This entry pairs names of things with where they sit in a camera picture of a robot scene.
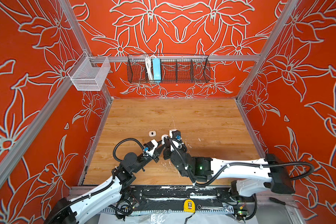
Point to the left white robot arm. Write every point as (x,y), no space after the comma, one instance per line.
(113,193)

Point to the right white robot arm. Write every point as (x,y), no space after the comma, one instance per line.
(249,177)

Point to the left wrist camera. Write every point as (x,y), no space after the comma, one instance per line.
(149,148)

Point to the yellow tape measure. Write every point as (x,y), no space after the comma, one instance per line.
(189,206)

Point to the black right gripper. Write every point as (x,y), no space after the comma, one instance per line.
(167,149)

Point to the clear plastic wall bin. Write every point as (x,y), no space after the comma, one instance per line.
(89,73)

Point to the black wire wall basket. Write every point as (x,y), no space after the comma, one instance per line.
(175,69)

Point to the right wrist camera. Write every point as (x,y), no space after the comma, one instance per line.
(175,139)

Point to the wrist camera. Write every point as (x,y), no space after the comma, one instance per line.
(149,148)
(175,139)

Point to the light blue box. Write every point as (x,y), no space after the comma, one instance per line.
(156,62)

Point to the black tool on frame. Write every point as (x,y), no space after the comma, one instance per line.
(275,200)

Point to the white earbud charging case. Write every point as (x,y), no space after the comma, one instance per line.
(152,133)

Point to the silver wrench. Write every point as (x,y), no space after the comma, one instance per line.
(213,208)

